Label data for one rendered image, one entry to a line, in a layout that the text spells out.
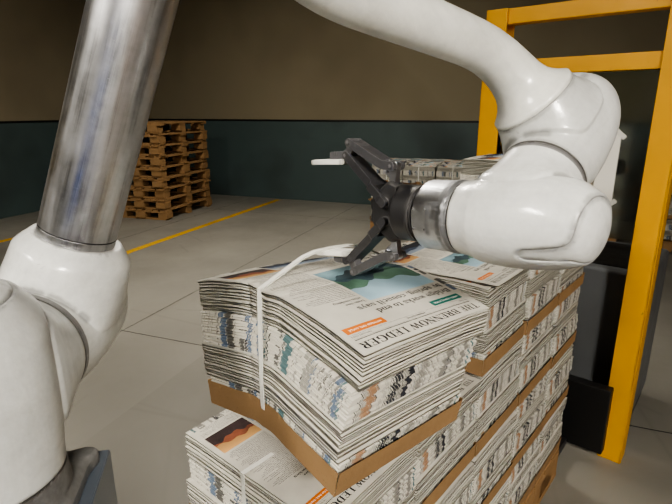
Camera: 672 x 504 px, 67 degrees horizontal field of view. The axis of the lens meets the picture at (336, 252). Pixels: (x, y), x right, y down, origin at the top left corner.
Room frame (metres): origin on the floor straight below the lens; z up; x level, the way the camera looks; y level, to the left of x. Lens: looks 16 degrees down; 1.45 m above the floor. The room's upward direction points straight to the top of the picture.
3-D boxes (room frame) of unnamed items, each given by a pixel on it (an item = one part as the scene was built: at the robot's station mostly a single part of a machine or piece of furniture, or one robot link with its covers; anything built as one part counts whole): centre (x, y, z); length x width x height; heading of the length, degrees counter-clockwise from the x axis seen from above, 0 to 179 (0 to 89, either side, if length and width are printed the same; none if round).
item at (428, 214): (0.62, -0.14, 1.32); 0.09 x 0.06 x 0.09; 133
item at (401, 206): (0.68, -0.09, 1.31); 0.09 x 0.07 x 0.08; 43
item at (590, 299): (2.38, -1.18, 0.40); 0.70 x 0.55 x 0.80; 50
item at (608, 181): (2.10, -0.96, 1.28); 0.57 x 0.01 x 0.65; 50
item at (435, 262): (1.29, -0.31, 1.06); 0.37 x 0.29 x 0.01; 51
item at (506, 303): (1.30, -0.29, 0.95); 0.38 x 0.29 x 0.23; 51
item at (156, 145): (7.42, 2.54, 0.65); 1.26 x 0.86 x 1.30; 163
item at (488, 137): (2.30, -0.69, 0.93); 0.09 x 0.09 x 1.85; 50
